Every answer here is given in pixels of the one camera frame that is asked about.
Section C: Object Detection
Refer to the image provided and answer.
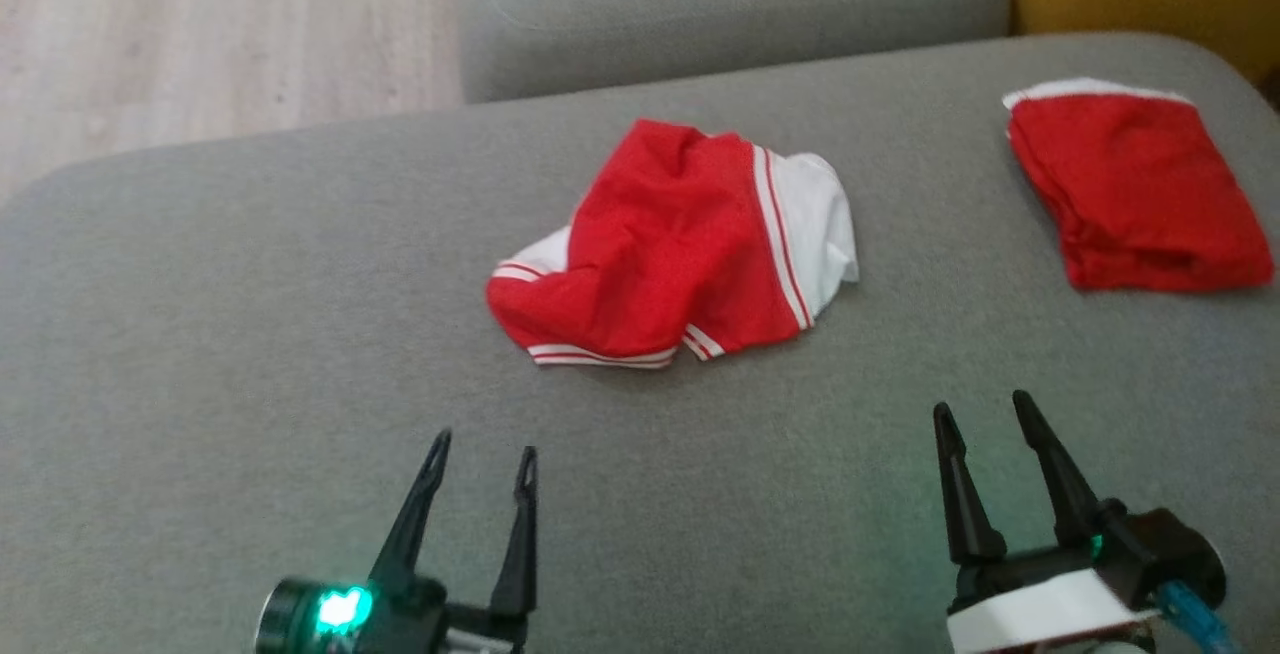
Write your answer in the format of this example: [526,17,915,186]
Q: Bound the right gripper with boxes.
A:
[933,391,1229,654]

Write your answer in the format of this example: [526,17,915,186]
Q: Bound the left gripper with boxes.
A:
[255,430,539,654]

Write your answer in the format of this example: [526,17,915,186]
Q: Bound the red garment with white stripes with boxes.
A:
[1002,77,1276,293]

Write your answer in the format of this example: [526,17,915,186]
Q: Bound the red shorts with white trim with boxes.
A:
[485,119,861,370]

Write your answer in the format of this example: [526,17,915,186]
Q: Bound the large grey sofa seat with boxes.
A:
[0,31,1280,654]

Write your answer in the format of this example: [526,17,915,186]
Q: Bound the grey sofa back cushion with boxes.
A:
[455,0,1013,103]

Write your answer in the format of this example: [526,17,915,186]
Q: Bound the blue cable connector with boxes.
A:
[1155,579,1241,654]

